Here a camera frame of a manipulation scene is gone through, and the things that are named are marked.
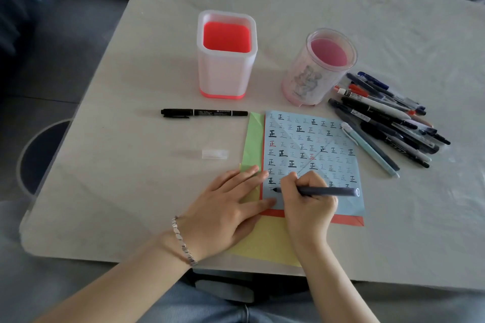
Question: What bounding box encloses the person's left hand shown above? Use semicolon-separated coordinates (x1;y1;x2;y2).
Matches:
178;166;277;261

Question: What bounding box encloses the person's right hand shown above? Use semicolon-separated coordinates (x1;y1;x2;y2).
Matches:
279;171;338;251

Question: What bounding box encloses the dark navy gel pen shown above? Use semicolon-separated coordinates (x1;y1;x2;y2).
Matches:
272;185;359;198

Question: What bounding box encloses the red paper sheet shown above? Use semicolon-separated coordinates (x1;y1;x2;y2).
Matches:
259;114;365;228

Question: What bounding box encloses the yellow paper sheet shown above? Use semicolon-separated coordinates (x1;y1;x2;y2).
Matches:
227;214;304;268

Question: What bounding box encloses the green paper sheet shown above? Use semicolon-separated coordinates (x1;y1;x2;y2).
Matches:
238;112;266;204

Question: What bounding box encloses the blue paper with writing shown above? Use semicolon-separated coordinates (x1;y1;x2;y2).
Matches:
262;110;366;218

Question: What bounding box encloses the light blue pen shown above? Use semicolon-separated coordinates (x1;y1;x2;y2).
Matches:
339;122;401;179

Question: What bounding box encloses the black marker pen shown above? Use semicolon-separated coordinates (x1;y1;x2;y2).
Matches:
160;108;249;120

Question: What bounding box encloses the pile of assorted pens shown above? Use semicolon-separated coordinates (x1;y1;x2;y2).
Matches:
327;71;452;180

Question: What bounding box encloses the round pink pen holder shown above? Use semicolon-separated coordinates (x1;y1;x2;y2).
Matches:
281;28;358;106

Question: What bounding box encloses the square white red pen holder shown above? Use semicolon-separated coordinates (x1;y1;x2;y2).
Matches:
197;10;258;100

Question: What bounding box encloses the person's right forearm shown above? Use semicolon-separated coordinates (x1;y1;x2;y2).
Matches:
297;239;379;323

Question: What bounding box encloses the silver link bracelet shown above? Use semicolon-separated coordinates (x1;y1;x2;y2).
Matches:
170;216;199;268

